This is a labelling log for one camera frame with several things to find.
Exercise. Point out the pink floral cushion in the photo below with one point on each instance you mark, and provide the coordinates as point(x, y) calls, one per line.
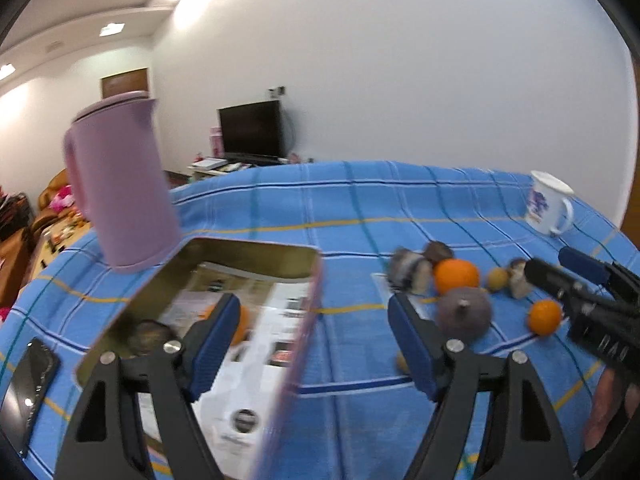
point(62, 199)

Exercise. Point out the small orange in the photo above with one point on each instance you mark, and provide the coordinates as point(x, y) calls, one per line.
point(242, 325)
point(545, 317)

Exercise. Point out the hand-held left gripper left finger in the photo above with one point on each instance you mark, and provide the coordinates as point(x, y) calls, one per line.
point(220, 340)

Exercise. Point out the white television stand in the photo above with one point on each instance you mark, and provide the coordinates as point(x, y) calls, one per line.
point(215, 166)

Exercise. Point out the black smartphone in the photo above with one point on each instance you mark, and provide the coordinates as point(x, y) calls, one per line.
point(25, 390)

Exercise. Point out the dark brown round fruit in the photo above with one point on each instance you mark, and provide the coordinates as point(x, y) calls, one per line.
point(439, 251)

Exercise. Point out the person's right hand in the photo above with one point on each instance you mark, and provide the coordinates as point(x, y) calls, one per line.
point(607, 405)

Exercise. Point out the pink and gold tin box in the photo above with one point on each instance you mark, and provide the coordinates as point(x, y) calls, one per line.
point(300, 340)

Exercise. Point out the small yellow fruit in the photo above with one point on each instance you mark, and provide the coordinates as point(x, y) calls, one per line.
point(401, 362)

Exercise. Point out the wall socket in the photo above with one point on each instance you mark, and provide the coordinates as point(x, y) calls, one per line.
point(276, 91)

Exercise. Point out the pink bottle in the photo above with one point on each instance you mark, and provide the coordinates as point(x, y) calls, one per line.
point(216, 142)

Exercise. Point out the pink kettle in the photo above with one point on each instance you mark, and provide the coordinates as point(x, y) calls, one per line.
point(120, 185)

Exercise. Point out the brown and white mushroom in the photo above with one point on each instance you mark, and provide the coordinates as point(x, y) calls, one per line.
point(520, 282)

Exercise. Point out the blue plaid tablecloth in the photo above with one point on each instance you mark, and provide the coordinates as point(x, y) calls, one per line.
point(350, 210)

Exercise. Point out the wooden coffee table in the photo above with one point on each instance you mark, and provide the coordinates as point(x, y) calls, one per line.
point(57, 240)

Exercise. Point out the yellow green citrus fruit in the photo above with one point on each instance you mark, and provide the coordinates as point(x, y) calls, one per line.
point(497, 279)

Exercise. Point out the brown sofa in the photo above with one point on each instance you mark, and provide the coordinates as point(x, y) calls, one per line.
point(50, 192)

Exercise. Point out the black television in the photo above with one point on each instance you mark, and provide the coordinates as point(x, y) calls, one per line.
point(250, 130)

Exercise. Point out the brown wooden door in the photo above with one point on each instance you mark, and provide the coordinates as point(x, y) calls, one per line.
point(125, 82)

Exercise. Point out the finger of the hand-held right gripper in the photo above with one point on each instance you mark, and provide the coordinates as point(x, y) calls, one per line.
point(585, 265)
point(550, 275)

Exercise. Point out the large orange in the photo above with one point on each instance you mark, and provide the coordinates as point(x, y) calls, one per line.
point(456, 275)

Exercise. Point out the ceiling light panel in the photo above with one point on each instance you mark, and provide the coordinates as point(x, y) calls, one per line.
point(111, 29)
point(5, 71)

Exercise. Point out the printed paper sheet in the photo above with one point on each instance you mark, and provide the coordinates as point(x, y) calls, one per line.
point(280, 300)

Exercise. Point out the white printed mug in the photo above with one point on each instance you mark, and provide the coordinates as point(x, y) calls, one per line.
point(542, 205)

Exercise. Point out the grey purple round fruit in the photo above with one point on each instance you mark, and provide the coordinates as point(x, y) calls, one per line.
point(465, 312)

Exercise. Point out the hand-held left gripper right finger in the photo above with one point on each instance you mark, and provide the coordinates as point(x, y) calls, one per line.
point(410, 340)

